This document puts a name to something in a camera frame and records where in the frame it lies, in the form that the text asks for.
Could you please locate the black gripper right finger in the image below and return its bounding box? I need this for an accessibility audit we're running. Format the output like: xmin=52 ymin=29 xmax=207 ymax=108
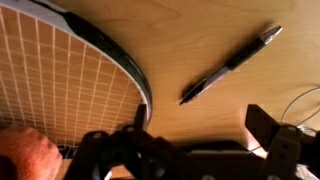
xmin=244 ymin=104 xmax=303 ymax=180

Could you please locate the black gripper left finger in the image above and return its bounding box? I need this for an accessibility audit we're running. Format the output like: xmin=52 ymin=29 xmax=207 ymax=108
xmin=133 ymin=103 xmax=149 ymax=133

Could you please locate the black pen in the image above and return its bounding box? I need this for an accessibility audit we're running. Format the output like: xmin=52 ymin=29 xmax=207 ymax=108
xmin=178 ymin=25 xmax=284 ymax=106

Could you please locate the orange terry towel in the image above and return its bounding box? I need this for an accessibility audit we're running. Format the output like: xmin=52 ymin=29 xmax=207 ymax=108
xmin=0 ymin=124 xmax=64 ymax=180

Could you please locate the white cord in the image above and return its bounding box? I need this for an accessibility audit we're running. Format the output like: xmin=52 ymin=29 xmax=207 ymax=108
xmin=280 ymin=87 xmax=320 ymax=132

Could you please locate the tennis racket with white frame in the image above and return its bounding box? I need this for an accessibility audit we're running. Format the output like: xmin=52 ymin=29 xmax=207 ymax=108
xmin=0 ymin=0 xmax=154 ymax=158

